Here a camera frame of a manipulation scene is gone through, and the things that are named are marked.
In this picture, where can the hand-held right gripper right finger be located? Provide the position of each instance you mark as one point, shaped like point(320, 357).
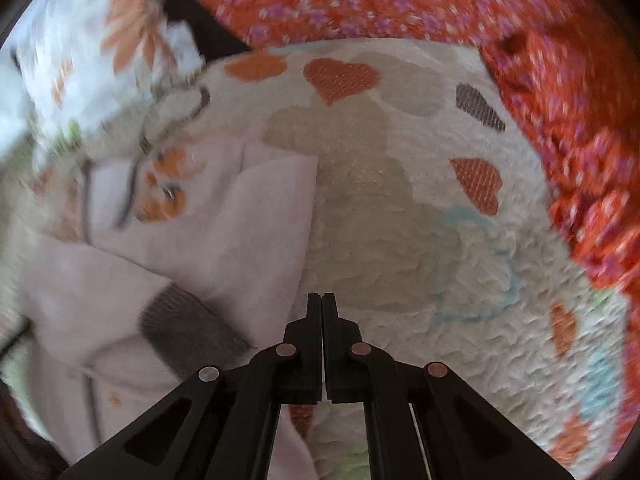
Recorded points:
point(330, 340)

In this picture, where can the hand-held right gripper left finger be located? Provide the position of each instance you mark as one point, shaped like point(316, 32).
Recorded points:
point(312, 340)

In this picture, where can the pale pink garment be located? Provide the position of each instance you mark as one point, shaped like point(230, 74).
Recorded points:
point(225, 240)

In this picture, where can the heart print quilt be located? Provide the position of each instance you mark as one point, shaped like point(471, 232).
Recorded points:
point(400, 240)

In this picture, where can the red floral bedsheet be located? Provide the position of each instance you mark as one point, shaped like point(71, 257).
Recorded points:
point(400, 0)

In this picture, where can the white floral duvet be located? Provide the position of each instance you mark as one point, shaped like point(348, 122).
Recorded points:
point(75, 60)

